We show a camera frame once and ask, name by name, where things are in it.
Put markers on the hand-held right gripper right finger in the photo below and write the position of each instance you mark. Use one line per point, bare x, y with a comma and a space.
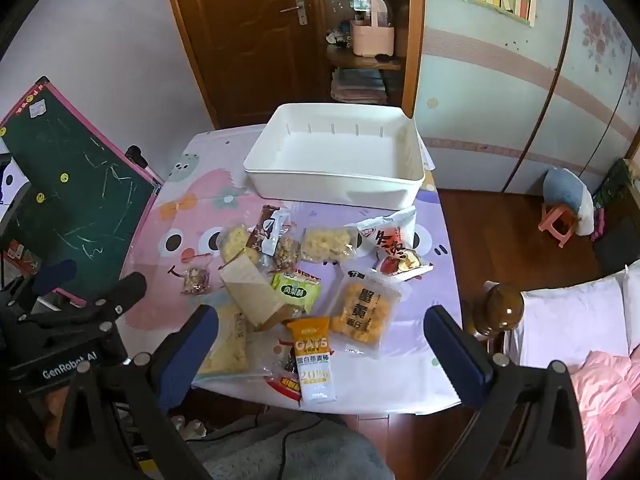
455, 355

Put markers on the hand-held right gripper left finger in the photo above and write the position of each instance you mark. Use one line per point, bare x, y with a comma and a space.
190, 355

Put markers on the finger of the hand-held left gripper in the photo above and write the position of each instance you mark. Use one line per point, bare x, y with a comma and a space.
120, 295
55, 275

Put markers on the large yellow cracker packet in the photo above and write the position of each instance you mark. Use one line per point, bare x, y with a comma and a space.
227, 350

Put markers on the small clear nut packet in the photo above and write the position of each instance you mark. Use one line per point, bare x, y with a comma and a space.
286, 252
195, 280

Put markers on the beige cracker box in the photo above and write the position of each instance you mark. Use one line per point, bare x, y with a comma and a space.
255, 295

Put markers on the clear packet of orange crackers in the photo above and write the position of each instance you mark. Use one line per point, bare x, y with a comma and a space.
362, 310

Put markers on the small packet with apple picture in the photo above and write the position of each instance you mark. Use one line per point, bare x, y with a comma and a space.
402, 262

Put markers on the clear packet of yellow puffs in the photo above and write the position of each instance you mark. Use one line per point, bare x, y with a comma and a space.
327, 245
235, 245

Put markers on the green white pastry packet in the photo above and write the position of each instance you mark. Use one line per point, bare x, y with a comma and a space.
297, 292

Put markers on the orange white oat bar packet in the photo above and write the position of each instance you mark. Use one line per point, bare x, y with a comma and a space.
315, 360

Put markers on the white red printed snack packet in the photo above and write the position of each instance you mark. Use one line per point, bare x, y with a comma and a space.
387, 232

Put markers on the brown chocolate bar packet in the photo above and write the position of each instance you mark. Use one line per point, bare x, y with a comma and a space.
262, 230

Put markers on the white plastic bin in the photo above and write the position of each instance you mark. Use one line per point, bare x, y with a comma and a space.
330, 160

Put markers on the brown wooden bedpost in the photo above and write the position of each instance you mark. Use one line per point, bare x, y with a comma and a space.
500, 310

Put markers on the white plush slipper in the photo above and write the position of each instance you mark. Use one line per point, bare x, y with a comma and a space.
192, 430

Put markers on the white pillow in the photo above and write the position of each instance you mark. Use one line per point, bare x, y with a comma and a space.
570, 320

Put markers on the grey fleece cloth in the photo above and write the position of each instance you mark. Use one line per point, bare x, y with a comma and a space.
325, 455

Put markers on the pink blanket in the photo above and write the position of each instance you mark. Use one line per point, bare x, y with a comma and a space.
610, 410

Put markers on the pink plastic stool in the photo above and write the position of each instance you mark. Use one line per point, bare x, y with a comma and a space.
557, 222

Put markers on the blue white cushion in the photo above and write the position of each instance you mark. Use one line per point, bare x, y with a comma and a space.
562, 190

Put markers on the dark wooden cabinet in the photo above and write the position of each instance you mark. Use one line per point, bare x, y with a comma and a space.
620, 235

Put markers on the light blue floral wardrobe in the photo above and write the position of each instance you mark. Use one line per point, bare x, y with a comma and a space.
500, 110

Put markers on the brown wooden door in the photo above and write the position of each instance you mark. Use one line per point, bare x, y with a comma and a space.
240, 45

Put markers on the stack of folded towels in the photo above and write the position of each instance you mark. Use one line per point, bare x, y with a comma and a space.
357, 85

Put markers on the small black object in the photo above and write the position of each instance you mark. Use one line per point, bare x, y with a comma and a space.
384, 58

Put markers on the wooden corner shelf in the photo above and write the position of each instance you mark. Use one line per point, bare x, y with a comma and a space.
407, 35

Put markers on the pink storage basket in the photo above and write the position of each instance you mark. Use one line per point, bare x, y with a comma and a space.
372, 35

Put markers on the black white toy figure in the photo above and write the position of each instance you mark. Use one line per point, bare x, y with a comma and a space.
337, 40

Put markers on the green chalkboard with pink frame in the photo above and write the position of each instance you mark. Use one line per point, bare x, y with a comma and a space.
75, 195

